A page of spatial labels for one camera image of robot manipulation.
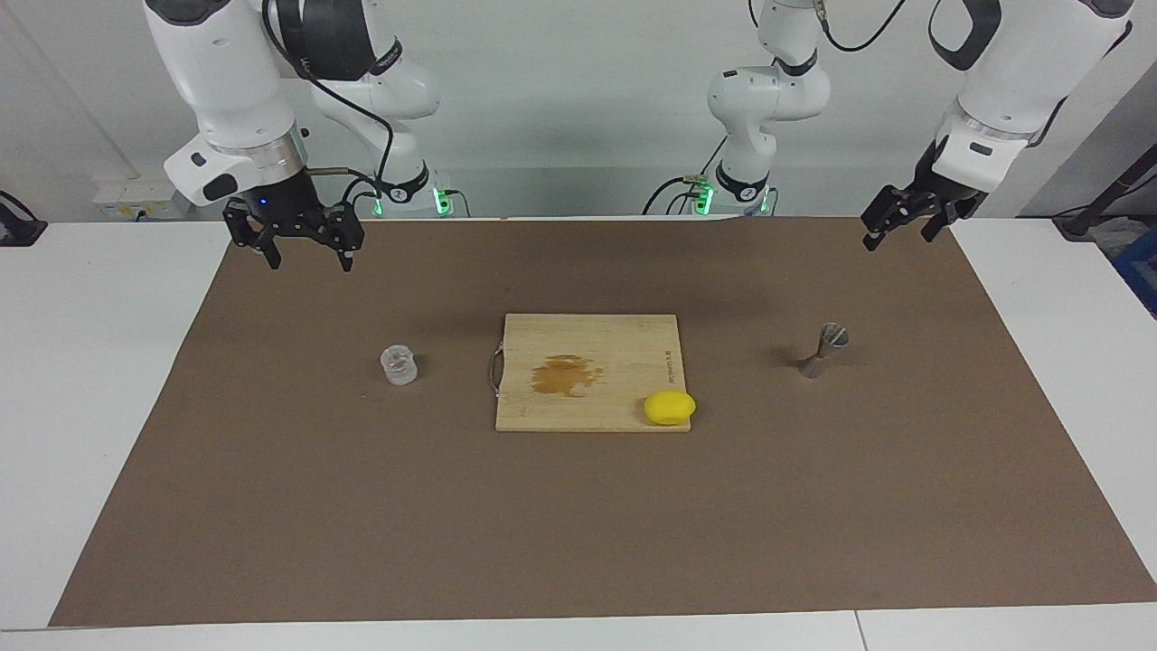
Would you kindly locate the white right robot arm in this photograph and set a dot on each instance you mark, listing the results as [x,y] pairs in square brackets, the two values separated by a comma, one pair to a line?
[226,72]

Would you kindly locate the yellow lemon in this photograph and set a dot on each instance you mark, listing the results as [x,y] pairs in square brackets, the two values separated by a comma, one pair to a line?
[669,408]

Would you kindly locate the clear glass cup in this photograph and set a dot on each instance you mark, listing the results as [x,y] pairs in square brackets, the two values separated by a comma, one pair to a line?
[399,367]

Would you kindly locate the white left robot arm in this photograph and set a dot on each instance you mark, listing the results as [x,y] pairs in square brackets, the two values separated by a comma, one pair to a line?
[1021,81]

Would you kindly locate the black clamp mount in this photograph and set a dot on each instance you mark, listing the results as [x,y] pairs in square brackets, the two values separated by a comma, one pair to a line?
[18,226]

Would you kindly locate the blue crate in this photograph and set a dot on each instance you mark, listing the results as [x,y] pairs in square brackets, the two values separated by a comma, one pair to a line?
[1141,267]

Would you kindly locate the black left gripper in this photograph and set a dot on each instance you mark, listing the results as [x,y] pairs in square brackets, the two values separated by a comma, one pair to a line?
[945,201]

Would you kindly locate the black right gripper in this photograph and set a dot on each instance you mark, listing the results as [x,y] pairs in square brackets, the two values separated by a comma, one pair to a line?
[289,203]

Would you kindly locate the brown table mat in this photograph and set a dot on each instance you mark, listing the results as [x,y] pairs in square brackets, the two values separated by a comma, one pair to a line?
[578,524]

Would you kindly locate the black stand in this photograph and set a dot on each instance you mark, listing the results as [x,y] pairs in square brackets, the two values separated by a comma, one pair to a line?
[1098,208]

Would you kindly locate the metal jigger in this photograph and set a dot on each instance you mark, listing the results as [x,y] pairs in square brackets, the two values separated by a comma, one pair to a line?
[818,362]

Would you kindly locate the wooden cutting board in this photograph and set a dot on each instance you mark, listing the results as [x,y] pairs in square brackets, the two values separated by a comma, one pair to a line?
[624,353]

